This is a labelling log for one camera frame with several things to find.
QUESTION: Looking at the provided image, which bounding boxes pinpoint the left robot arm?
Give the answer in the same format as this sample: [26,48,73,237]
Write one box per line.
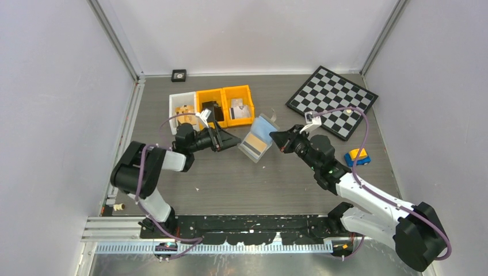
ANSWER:
[110,123,241,238]

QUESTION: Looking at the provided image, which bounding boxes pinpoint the right orange storage bin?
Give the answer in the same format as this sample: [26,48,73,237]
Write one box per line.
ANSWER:
[223,85,255,127]

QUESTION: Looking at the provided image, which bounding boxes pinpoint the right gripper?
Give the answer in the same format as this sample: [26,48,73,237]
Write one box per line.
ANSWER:
[270,124,320,172]

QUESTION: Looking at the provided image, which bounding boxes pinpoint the cards in orange bin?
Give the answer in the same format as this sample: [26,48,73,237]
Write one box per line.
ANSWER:
[229,98,251,120]

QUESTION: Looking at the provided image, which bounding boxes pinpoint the middle orange storage bin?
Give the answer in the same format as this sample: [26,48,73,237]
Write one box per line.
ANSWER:
[196,88,228,128]

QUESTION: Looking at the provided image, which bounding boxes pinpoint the black box in bin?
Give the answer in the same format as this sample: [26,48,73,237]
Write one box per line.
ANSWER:
[201,101,224,122]

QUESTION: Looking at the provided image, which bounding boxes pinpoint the clear plastic card holder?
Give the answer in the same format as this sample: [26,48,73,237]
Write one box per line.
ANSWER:
[238,109,280,163]

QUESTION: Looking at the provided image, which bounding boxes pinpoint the white storage bin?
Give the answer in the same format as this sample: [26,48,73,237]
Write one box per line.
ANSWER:
[169,91,200,135]

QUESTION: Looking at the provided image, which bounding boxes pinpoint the small black square device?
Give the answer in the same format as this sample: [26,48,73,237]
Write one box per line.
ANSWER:
[171,69,187,82]

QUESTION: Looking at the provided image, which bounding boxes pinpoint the wooden pieces in bin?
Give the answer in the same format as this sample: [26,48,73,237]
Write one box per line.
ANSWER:
[174,105,197,125]

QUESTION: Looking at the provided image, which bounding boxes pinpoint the orange storage bin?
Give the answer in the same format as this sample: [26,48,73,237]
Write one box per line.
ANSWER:
[196,88,228,128]
[223,85,255,127]

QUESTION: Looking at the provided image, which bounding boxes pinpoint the yellow blue toy car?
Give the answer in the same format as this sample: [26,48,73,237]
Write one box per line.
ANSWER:
[344,148,371,167]

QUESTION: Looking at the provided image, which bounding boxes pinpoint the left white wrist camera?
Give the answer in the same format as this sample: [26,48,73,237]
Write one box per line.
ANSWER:
[195,109,212,128]

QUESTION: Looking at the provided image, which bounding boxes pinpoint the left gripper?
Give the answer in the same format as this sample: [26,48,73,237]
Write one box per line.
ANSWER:
[189,121,241,154]

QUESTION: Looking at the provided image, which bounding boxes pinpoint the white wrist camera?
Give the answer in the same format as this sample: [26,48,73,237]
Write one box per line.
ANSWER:
[299,111,322,134]
[195,109,212,128]

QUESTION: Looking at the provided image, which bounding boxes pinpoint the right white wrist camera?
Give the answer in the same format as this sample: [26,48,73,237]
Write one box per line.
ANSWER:
[299,111,322,134]

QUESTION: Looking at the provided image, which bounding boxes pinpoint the tan credit card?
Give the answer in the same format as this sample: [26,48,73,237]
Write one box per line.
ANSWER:
[243,136,268,159]

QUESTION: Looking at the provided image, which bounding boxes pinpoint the black white chessboard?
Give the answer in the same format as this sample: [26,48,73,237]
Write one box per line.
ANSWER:
[285,66,378,141]

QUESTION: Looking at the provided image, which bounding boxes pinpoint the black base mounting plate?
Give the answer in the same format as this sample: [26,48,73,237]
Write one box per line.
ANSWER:
[160,214,360,246]

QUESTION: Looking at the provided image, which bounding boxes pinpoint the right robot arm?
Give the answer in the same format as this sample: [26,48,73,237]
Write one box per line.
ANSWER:
[270,125,452,272]

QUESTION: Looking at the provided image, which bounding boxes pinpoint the small beige cylinder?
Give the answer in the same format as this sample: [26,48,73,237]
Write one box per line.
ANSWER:
[112,204,125,212]

